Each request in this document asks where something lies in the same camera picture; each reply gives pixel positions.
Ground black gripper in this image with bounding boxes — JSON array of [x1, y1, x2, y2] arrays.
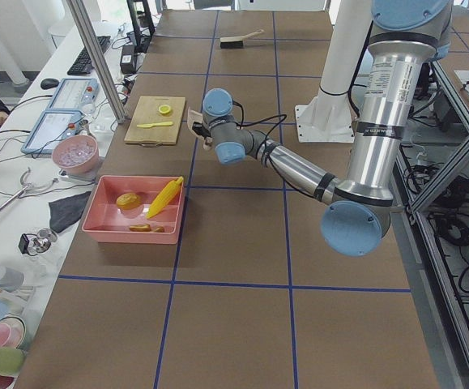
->
[[190, 122, 211, 138]]

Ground beige plastic dustpan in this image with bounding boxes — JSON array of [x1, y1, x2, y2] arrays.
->
[[186, 108, 212, 151]]

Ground yellow toy corn cob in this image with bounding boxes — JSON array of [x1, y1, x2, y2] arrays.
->
[[146, 177, 184, 219]]

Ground beige hand brush black bristles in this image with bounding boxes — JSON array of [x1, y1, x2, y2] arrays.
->
[[220, 29, 265, 49]]

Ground brown toy potato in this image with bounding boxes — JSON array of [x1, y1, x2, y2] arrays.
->
[[116, 192, 143, 211]]

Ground tan toy ginger root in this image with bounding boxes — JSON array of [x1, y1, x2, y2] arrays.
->
[[129, 224, 165, 233]]

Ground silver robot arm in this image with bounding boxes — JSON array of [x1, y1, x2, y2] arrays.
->
[[188, 1, 453, 256]]

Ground pink plastic bin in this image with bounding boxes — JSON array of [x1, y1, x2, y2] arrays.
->
[[82, 176, 185, 244]]

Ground yellow plastic knife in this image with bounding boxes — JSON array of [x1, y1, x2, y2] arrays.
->
[[136, 121, 174, 129]]

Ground yellow lemon slice toy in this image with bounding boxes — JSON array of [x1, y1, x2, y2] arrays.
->
[[157, 104, 173, 116]]

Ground wooden cutting board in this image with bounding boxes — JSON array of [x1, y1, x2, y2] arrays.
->
[[124, 96, 185, 146]]

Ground pink bowl on scale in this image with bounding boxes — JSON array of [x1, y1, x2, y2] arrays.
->
[[52, 135, 100, 174]]

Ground black keyboard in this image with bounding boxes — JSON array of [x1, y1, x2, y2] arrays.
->
[[66, 36, 111, 76]]

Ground upper blue teach pendant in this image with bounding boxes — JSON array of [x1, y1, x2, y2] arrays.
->
[[47, 77, 99, 110]]

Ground blue teach pendant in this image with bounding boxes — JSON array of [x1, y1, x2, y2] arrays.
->
[[47, 77, 99, 110], [21, 109, 83, 156]]

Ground lower blue teach pendant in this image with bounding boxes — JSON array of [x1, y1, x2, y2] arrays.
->
[[21, 109, 83, 156]]

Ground black computer mouse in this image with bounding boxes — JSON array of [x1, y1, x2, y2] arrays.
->
[[40, 78, 60, 90]]

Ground dark grey cloth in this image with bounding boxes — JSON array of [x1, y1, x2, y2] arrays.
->
[[49, 191, 91, 233]]

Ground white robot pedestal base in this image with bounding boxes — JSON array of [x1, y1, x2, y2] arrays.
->
[[296, 0, 372, 143]]

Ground aluminium frame post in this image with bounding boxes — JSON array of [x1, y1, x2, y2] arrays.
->
[[66, 0, 126, 124]]

